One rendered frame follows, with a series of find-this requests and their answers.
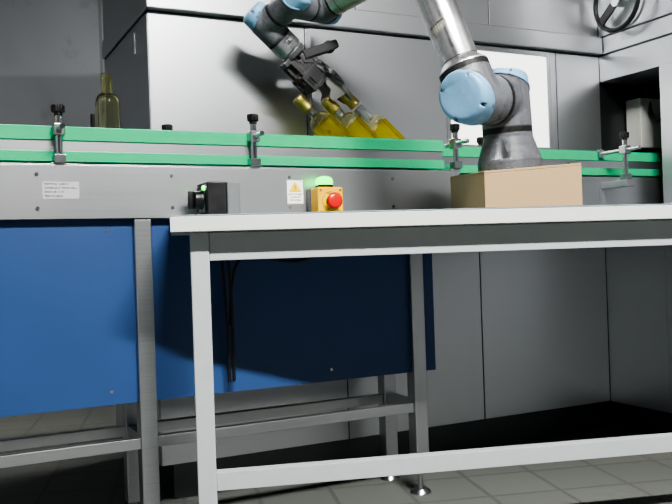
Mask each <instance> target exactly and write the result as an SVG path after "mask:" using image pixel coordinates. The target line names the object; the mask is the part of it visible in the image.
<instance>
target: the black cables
mask: <svg viewBox="0 0 672 504"><path fill-rule="evenodd" d="M310 258H312V257H308V258H302V259H297V260H285V259H268V260H272V261H277V262H284V263H297V262H303V261H306V260H308V259H310ZM220 261H221V275H222V287H223V299H224V311H225V324H226V342H227V370H228V382H231V359H230V335H229V326H231V346H232V377H233V381H236V367H235V337H234V311H233V283H234V276H235V271H236V269H237V266H238V264H239V263H240V262H241V261H242V260H238V261H237V262H236V264H235V265H234V268H233V271H232V276H231V267H230V260H226V262H227V271H228V282H229V319H228V306H227V294H226V282H225V270H224V260H220Z"/></svg>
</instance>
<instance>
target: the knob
mask: <svg viewBox="0 0 672 504"><path fill-rule="evenodd" d="M187 197H188V209H199V210H202V209H203V208H204V204H205V196H204V192H203V191H202V190H199V191H188V192H187Z"/></svg>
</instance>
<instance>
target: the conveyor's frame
mask: <svg viewBox="0 0 672 504"><path fill-rule="evenodd" d="M321 176H328V177H331V178H332V180H333V187H342V189H343V211H370V210H413V209H451V188H450V177H451V172H450V171H437V170H382V169H327V168H272V167H263V168H247V167H217V166H162V165H107V164H69V165H50V163H0V220H88V219H133V221H151V219H170V215H198V209H188V197H187V192H188V191H197V185H198V184H201V183H204V182H208V181H213V182H239V186H240V214H242V213H285V212H307V189H312V188H315V185H316V179H317V178H318V177H321ZM618 180H620V177H582V200H583V205H600V189H601V186H600V183H602V182H610V181H618ZM632 180H635V186H630V187H621V188H613V189H612V205H625V204H664V196H663V178H640V177H632ZM583 205H582V206H583Z"/></svg>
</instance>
